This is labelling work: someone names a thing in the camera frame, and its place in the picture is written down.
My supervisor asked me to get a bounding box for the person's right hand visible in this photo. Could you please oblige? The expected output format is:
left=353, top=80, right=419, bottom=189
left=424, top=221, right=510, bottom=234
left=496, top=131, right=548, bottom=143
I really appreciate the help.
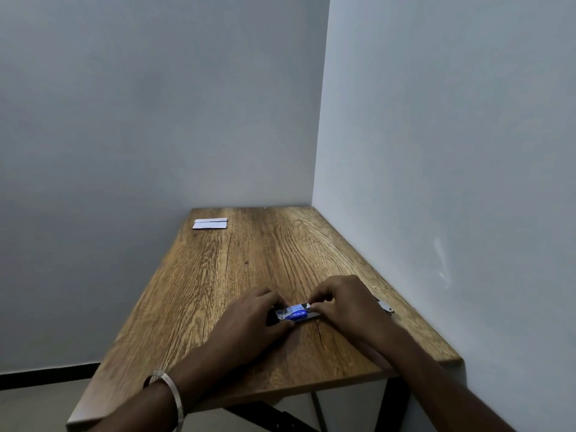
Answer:
left=308, top=274, right=400, bottom=357

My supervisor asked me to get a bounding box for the person's left hand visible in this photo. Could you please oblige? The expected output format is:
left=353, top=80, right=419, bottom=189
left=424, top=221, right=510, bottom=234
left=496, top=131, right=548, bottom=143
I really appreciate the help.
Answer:
left=214, top=288, right=297, bottom=366

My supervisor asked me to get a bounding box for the blue and white card pack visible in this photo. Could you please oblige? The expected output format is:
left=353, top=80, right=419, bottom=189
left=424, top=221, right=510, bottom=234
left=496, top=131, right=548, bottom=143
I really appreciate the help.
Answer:
left=268, top=302, right=323, bottom=327

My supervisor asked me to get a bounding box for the person's right forearm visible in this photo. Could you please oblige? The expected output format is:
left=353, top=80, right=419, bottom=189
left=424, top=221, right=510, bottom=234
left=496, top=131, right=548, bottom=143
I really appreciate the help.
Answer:
left=373, top=330, right=519, bottom=432

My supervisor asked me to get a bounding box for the person's left forearm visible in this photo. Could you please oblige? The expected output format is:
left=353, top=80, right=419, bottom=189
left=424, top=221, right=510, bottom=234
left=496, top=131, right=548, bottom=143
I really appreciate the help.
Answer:
left=88, top=332, right=253, bottom=432

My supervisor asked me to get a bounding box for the black skirting board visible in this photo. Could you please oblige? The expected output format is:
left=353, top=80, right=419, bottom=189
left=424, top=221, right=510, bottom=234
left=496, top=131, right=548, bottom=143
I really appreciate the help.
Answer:
left=0, top=361, right=101, bottom=392

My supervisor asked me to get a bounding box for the black metal table frame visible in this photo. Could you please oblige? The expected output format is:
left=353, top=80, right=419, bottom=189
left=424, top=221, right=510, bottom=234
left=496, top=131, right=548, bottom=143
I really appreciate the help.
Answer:
left=223, top=377, right=411, bottom=432

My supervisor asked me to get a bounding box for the silver bracelet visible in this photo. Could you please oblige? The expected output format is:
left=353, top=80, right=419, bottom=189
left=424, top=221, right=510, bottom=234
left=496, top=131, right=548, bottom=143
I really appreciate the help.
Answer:
left=142, top=370, right=185, bottom=432

